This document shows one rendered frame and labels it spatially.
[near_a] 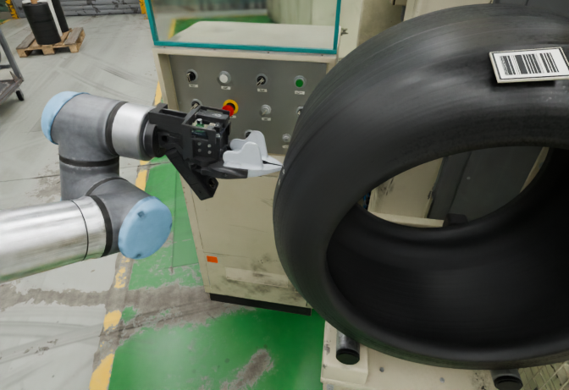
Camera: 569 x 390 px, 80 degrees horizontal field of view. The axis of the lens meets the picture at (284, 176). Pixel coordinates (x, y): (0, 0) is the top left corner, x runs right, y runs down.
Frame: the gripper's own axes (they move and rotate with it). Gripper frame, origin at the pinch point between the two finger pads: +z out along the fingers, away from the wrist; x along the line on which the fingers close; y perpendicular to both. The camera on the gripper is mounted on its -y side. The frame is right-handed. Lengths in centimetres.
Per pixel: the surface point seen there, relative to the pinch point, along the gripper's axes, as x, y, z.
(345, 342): -9.3, -29.2, 18.8
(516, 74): -11.4, 23.9, 22.2
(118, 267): 65, -135, -89
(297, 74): 57, -4, -4
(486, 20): 0.8, 26.0, 22.2
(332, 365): -11.1, -35.2, 17.6
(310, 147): -8.4, 10.4, 5.3
